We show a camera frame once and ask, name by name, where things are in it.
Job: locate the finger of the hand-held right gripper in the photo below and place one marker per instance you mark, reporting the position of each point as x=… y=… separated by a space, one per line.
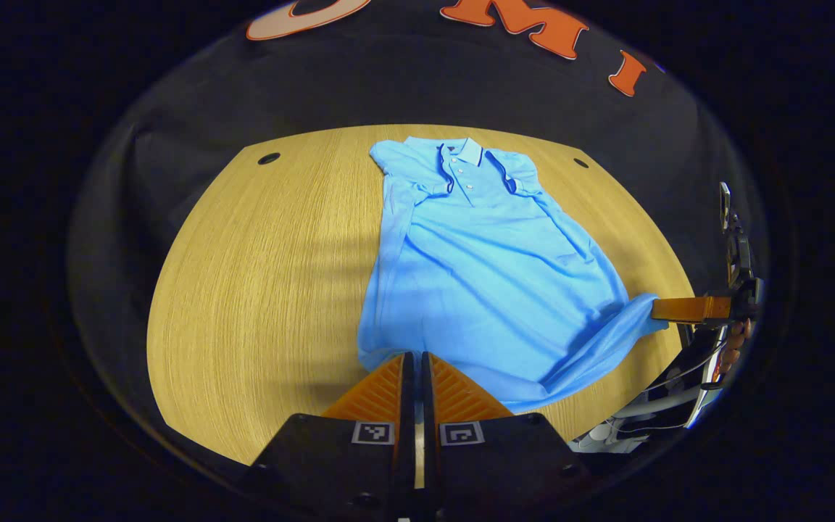
x=686 y=309

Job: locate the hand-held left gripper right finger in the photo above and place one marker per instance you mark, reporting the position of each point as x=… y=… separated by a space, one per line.
x=428 y=406

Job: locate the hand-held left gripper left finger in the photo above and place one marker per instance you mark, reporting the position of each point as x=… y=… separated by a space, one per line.
x=406 y=406

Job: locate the person's white shoe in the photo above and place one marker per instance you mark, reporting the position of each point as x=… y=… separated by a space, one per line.
x=609 y=436

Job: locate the light blue T-shirt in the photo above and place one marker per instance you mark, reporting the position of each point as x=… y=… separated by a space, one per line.
x=490 y=290

